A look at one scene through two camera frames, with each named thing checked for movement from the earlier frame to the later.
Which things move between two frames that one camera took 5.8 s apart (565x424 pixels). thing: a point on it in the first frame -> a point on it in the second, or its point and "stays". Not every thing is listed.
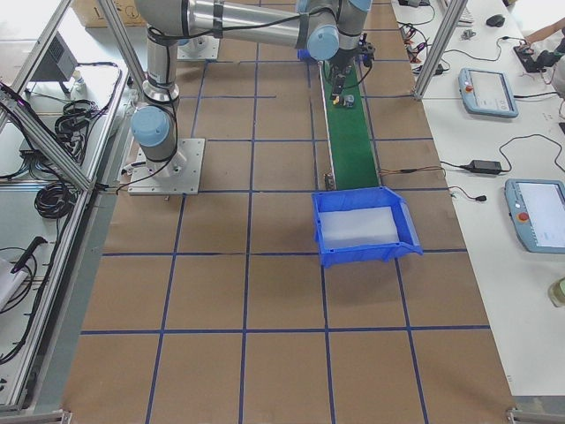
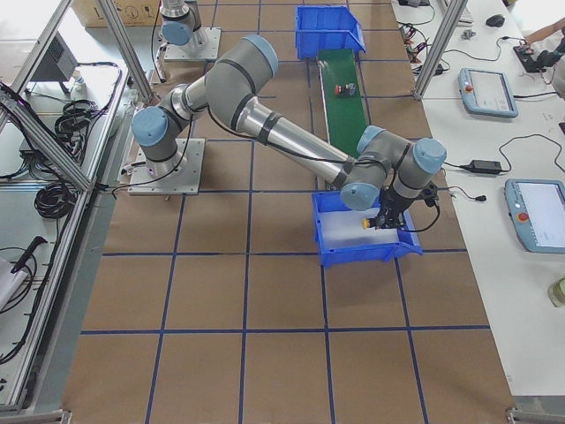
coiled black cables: [55, 200] stays
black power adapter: [484, 166] stays
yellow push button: [336, 99] -> [365, 223]
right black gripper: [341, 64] -> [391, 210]
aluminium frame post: [449, 22] stays
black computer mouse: [497, 19] stays
